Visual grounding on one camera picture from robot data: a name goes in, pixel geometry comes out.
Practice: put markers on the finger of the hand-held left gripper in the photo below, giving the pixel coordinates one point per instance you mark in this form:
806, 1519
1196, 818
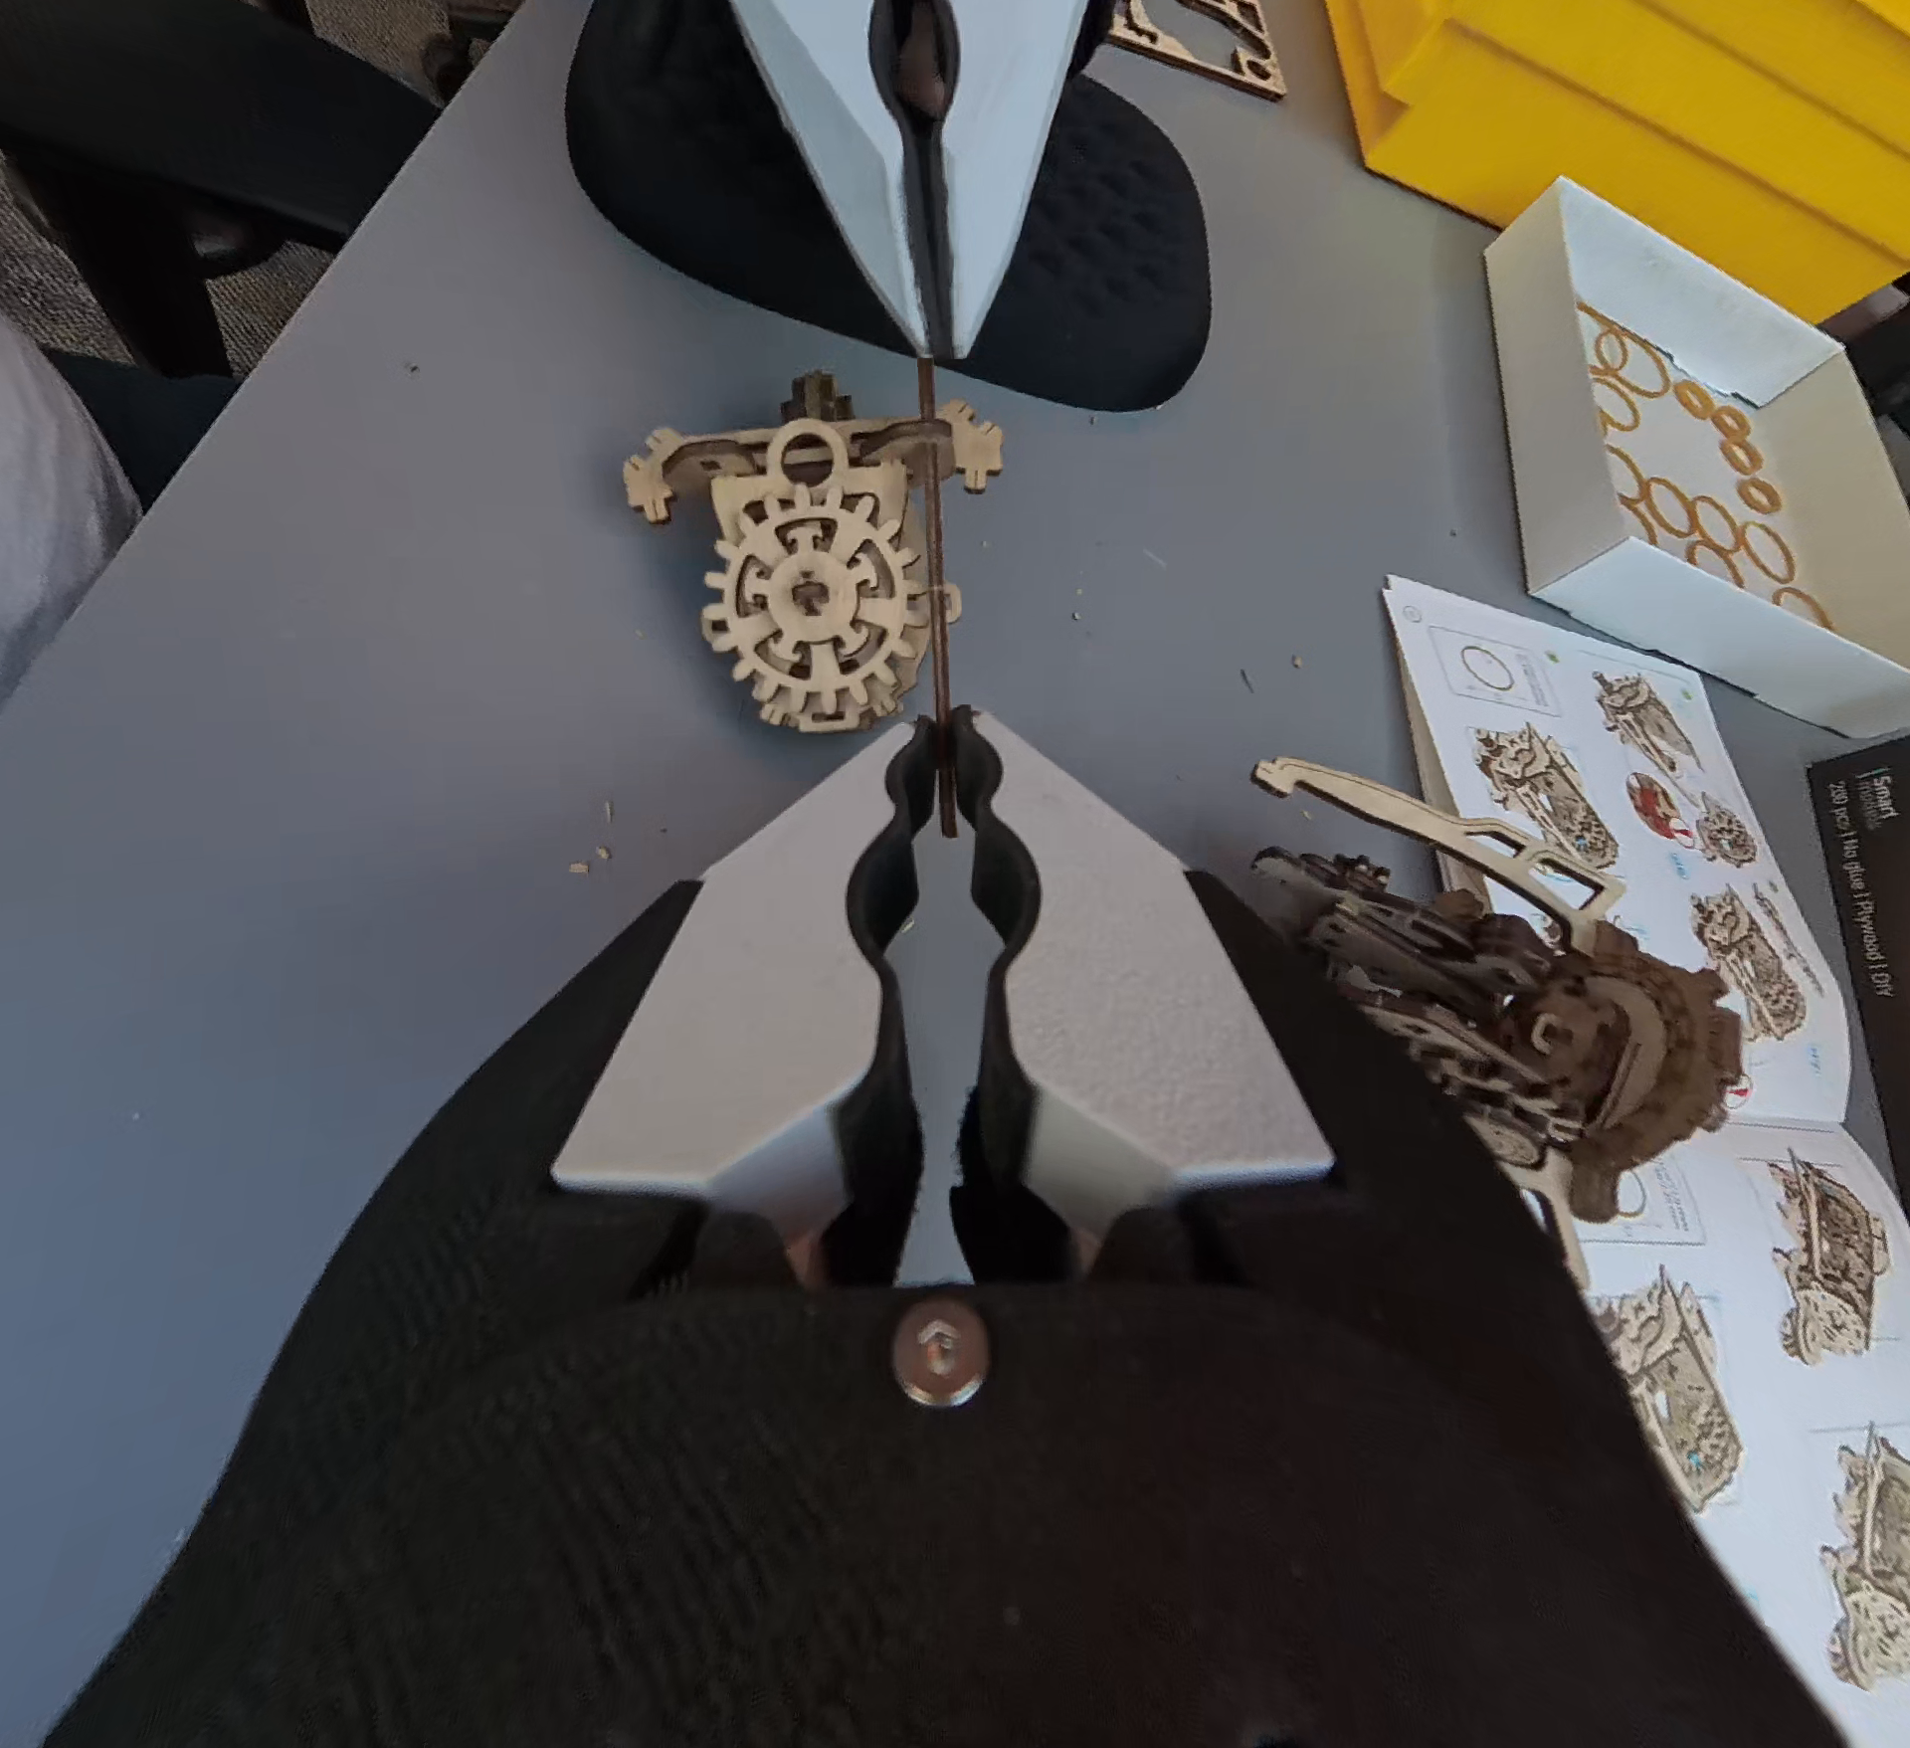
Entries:
1030, 62
806, 32

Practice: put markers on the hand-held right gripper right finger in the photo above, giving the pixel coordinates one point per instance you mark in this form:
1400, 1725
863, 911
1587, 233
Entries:
1164, 1016

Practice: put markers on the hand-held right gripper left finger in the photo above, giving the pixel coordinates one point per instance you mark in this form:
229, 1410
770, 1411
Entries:
730, 1016

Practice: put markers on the thin dark wooden strip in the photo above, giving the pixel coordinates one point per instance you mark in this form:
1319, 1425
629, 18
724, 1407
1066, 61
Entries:
936, 554

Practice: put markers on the black mesh cushion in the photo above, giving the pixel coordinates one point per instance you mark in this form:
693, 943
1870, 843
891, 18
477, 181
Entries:
1090, 256

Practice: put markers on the dark wooden mechanical model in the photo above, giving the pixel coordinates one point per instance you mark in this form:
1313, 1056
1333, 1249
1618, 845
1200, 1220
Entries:
1508, 1001

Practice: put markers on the pale wooden gear assembly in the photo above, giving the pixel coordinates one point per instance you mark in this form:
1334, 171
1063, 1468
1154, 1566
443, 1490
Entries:
806, 584

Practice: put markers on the illustrated instruction booklet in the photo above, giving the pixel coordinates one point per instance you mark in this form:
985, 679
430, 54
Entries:
1656, 764

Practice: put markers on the black office chair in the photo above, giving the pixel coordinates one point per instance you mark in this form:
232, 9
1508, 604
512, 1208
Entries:
180, 106

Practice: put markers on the black model kit box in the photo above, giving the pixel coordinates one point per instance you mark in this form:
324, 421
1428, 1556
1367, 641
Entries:
1866, 911

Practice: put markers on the white box with wooden rings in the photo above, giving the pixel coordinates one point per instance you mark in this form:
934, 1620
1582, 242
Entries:
1672, 433

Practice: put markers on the person's grey shirt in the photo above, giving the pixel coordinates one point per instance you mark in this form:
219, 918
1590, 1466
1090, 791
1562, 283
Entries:
61, 510

